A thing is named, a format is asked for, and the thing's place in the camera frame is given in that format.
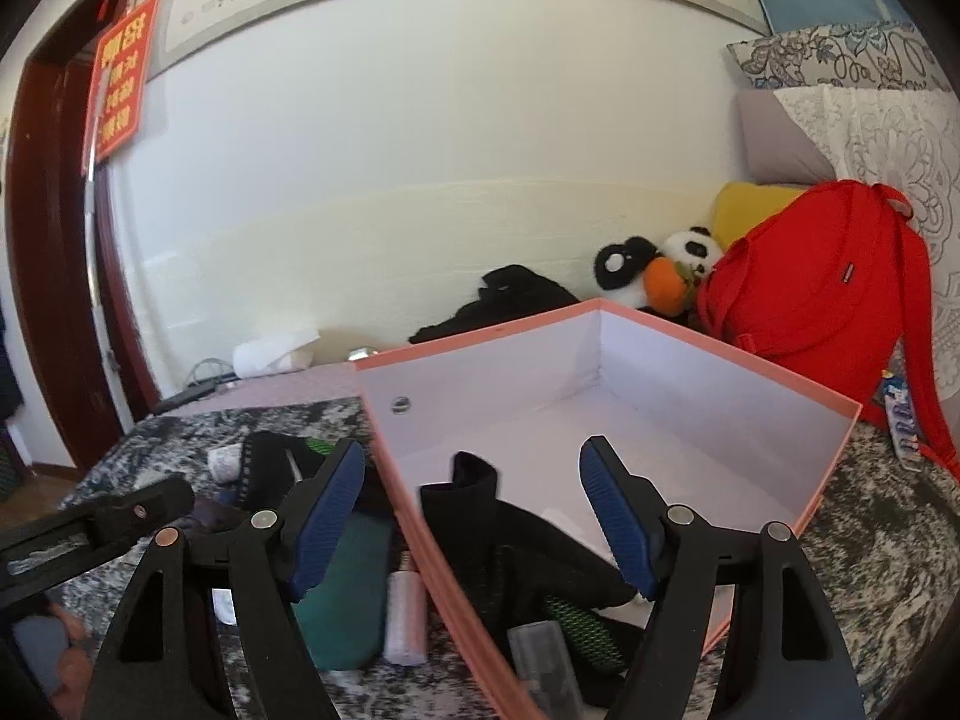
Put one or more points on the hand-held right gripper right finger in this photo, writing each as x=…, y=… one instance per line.
x=619, y=517

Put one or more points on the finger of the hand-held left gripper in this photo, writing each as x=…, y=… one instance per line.
x=120, y=517

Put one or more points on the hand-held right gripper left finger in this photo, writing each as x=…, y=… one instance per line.
x=326, y=525

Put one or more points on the black sock with green mesh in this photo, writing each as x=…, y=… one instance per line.
x=270, y=465
x=525, y=532

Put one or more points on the pink cardboard box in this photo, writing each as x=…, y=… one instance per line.
x=525, y=405

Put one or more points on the translucent grey plastic case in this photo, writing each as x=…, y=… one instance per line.
x=544, y=671

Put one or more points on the teal glasses case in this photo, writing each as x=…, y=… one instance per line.
x=352, y=592

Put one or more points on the pale plastic bottle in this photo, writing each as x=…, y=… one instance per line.
x=405, y=611

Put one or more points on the white threaded cap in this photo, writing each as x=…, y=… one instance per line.
x=223, y=607

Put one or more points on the mauve quilted bed sheet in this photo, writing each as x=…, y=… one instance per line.
x=262, y=394

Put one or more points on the white charger plug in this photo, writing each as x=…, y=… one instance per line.
x=361, y=353

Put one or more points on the white tissue roll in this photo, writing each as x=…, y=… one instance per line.
x=274, y=351

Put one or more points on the black clothing heap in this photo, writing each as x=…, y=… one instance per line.
x=502, y=307

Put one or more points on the panda plush with orange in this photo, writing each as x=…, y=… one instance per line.
x=675, y=277

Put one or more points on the black white plush toy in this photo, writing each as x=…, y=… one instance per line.
x=622, y=262

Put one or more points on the grey marbled printed blanket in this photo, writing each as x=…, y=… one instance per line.
x=885, y=555

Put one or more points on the blue white toothpaste tube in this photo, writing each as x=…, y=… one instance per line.
x=900, y=420

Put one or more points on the red backpack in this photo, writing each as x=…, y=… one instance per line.
x=810, y=277

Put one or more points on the yellow pillow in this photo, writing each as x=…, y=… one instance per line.
x=750, y=210

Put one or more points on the grey pillow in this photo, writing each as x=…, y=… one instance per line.
x=780, y=142

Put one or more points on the white lace pillow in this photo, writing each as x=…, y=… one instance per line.
x=892, y=157

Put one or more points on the floral pillow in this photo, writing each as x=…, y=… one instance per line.
x=832, y=52

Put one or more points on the dark wooden door frame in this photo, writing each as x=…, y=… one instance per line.
x=52, y=240

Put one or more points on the red wall sign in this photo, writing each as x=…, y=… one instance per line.
x=124, y=75

